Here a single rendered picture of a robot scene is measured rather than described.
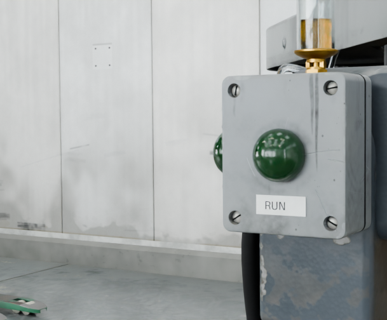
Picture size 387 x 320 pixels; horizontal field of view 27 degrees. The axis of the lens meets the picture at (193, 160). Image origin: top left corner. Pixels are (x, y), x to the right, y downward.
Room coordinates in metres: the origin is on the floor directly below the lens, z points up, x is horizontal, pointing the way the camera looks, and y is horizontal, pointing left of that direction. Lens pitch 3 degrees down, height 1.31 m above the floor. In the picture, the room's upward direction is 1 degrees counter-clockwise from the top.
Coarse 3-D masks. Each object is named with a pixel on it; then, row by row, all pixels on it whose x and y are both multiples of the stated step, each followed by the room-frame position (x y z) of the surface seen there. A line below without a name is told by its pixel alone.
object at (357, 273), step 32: (384, 96) 0.47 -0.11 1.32; (384, 128) 0.47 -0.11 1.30; (384, 160) 0.47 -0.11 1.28; (384, 192) 0.47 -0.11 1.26; (384, 224) 0.47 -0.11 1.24; (288, 256) 0.49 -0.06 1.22; (320, 256) 0.48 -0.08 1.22; (352, 256) 0.47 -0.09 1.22; (384, 256) 0.48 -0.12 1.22; (288, 288) 0.49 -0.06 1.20; (320, 288) 0.48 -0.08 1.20; (352, 288) 0.47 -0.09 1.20; (384, 288) 0.48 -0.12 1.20
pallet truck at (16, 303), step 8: (0, 296) 5.46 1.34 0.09; (8, 296) 5.46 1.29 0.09; (16, 296) 5.46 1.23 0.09; (0, 304) 5.33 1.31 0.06; (8, 304) 5.29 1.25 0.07; (16, 304) 5.26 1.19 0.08; (24, 304) 5.25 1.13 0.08; (32, 304) 5.27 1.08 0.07; (40, 304) 5.30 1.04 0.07; (16, 312) 5.32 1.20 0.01; (24, 312) 5.28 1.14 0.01; (32, 312) 5.30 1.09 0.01; (40, 312) 5.21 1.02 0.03
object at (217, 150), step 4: (220, 136) 0.48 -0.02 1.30; (216, 140) 0.48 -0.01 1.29; (220, 140) 0.47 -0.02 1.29; (216, 144) 0.47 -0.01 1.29; (220, 144) 0.47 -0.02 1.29; (216, 148) 0.47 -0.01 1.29; (220, 148) 0.47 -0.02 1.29; (216, 152) 0.47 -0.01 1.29; (220, 152) 0.47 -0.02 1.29; (216, 156) 0.47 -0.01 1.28; (220, 156) 0.47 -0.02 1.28; (216, 160) 0.47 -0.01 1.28; (220, 160) 0.47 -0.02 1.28; (216, 164) 0.48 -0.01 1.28; (220, 164) 0.47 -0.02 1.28; (220, 168) 0.48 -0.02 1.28
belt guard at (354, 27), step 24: (336, 0) 0.72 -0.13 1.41; (360, 0) 0.66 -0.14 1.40; (384, 0) 0.61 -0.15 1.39; (288, 24) 0.88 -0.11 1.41; (336, 24) 0.72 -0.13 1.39; (360, 24) 0.66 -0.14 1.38; (384, 24) 0.61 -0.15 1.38; (288, 48) 0.88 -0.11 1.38; (336, 48) 0.72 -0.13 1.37; (360, 48) 0.83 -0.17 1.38
